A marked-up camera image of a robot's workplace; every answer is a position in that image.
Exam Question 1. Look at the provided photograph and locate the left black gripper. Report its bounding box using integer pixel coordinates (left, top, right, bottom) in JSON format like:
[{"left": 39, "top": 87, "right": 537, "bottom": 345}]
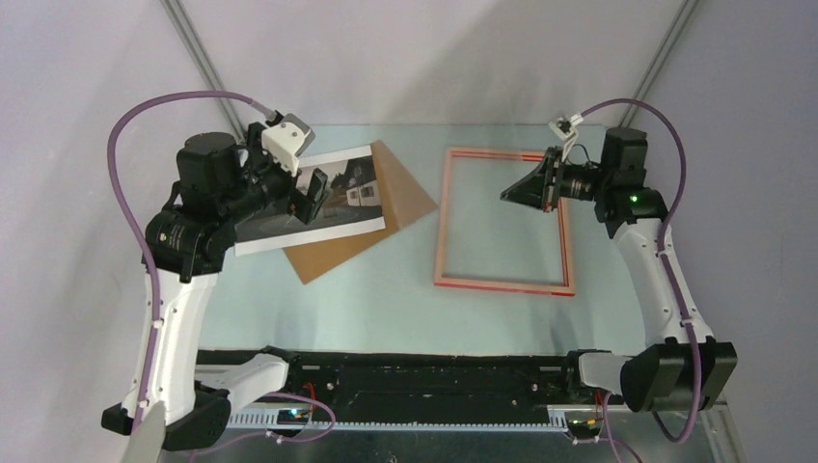
[{"left": 220, "top": 123, "right": 332, "bottom": 225}]

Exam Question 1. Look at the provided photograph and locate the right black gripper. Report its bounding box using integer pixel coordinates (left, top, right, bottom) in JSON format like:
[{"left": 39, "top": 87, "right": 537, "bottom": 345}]
[{"left": 501, "top": 147, "right": 612, "bottom": 213}]

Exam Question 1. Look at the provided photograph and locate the red wooden picture frame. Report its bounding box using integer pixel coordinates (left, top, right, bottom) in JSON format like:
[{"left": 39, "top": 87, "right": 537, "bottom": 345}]
[{"left": 434, "top": 147, "right": 577, "bottom": 297}]

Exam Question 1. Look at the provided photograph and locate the landscape photo print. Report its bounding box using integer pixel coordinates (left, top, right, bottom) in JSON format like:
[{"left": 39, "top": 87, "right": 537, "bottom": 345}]
[{"left": 234, "top": 145, "right": 385, "bottom": 257}]

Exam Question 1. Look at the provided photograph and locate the brown backing board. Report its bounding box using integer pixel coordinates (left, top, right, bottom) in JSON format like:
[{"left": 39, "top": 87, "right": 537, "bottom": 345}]
[{"left": 283, "top": 139, "right": 440, "bottom": 286}]

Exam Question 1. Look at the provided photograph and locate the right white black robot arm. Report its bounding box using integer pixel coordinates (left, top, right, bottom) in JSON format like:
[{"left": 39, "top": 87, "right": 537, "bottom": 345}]
[{"left": 500, "top": 127, "right": 737, "bottom": 413}]

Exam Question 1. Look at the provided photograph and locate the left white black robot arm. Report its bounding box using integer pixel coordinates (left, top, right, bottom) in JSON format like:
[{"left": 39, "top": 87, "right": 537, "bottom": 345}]
[{"left": 101, "top": 115, "right": 328, "bottom": 452}]

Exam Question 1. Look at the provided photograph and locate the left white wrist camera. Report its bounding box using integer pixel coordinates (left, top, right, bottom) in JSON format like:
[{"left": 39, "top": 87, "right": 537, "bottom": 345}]
[{"left": 260, "top": 113, "right": 315, "bottom": 177}]

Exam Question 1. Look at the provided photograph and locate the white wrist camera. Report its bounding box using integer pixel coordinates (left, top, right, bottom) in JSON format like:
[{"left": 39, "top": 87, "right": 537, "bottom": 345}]
[
  {"left": 549, "top": 113, "right": 584, "bottom": 153},
  {"left": 260, "top": 113, "right": 315, "bottom": 177}
]

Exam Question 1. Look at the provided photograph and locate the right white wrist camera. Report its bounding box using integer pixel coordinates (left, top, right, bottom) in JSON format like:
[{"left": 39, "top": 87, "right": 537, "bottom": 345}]
[{"left": 549, "top": 113, "right": 584, "bottom": 153}]

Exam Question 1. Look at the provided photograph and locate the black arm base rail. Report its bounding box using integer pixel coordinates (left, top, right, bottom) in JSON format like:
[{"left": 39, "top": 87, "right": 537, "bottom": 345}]
[{"left": 191, "top": 347, "right": 634, "bottom": 426}]

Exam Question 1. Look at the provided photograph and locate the grey slotted cable duct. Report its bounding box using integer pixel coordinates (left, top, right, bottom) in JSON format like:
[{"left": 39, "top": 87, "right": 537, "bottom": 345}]
[{"left": 227, "top": 408, "right": 568, "bottom": 432}]

